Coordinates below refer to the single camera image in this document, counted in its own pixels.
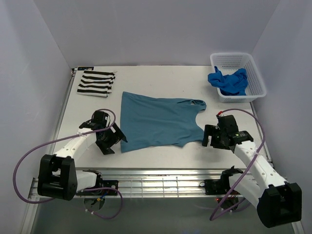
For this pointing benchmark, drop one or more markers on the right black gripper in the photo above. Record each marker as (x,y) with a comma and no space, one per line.
(209,130)

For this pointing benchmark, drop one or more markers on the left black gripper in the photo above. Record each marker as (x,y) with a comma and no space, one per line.
(116,136)

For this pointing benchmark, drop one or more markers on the light blue tank top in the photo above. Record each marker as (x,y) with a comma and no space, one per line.
(150,122)

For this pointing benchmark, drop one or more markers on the black white striped tank top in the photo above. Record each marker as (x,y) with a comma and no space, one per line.
(96,83)

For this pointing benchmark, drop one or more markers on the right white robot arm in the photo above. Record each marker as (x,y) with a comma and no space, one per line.
(276,200)

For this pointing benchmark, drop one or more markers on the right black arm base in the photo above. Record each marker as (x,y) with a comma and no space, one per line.
(214,187)

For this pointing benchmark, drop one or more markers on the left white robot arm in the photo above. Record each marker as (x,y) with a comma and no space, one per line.
(58,177)

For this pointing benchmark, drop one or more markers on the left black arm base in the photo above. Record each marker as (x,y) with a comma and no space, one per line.
(105,183)

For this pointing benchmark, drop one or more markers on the royal blue tank top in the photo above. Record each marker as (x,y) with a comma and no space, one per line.
(229,85)

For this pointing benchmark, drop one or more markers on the white plastic basket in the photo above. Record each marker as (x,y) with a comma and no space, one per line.
(230,62)

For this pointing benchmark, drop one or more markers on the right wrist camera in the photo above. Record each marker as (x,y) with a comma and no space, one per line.
(226,124)

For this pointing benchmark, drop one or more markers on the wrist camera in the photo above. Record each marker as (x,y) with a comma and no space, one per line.
(99,120)
(226,124)

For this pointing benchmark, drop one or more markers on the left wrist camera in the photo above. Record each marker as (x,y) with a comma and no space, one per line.
(99,120)

